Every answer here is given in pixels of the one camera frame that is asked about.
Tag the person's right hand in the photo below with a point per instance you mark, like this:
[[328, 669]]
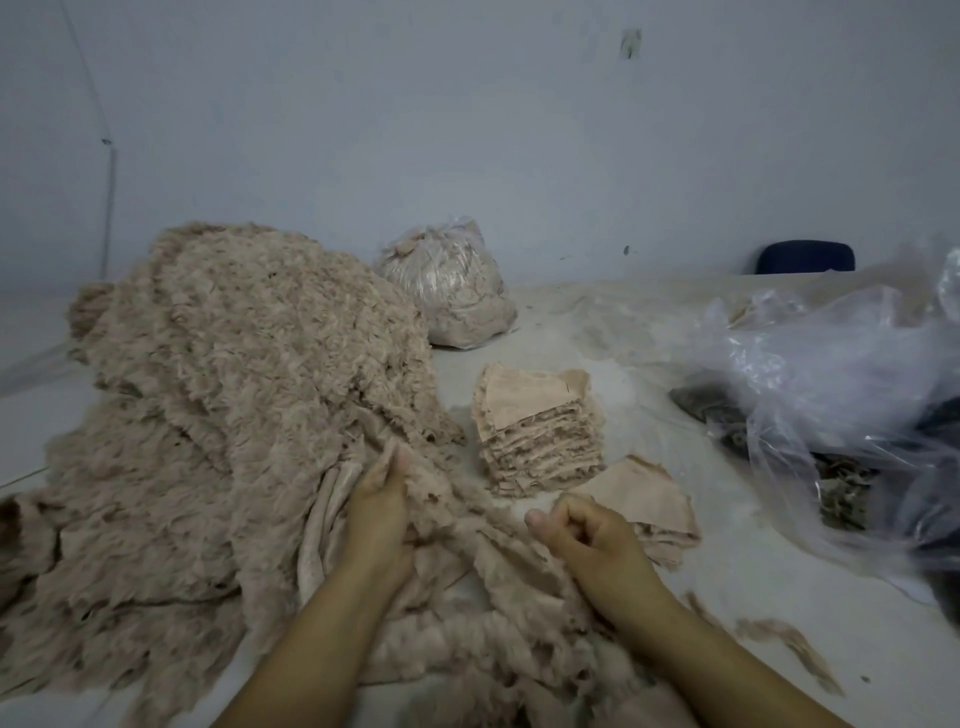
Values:
[[600, 558]]

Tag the person's left hand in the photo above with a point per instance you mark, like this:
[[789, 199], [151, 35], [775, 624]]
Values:
[[375, 518]]

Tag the beige scrap strips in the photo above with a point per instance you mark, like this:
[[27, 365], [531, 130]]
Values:
[[495, 585]]

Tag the stack of sorted beige pieces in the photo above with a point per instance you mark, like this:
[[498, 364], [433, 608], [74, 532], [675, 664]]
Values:
[[537, 428]]

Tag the large pile beige fabric scraps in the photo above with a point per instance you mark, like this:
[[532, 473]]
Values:
[[225, 405]]

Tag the person's right forearm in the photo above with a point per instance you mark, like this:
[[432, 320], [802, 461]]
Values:
[[735, 683]]

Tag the person's left forearm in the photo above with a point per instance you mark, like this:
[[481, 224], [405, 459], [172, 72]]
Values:
[[308, 660]]

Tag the beige fur pile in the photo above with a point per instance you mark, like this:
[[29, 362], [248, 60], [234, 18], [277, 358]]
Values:
[[746, 311]]

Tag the clear bag of beige scraps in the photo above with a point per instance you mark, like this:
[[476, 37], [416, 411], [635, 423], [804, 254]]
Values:
[[450, 285]]

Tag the large clear plastic bag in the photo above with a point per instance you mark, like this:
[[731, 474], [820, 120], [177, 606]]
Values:
[[848, 375]]

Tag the blue chair back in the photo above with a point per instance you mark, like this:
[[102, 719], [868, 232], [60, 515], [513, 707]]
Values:
[[806, 257]]

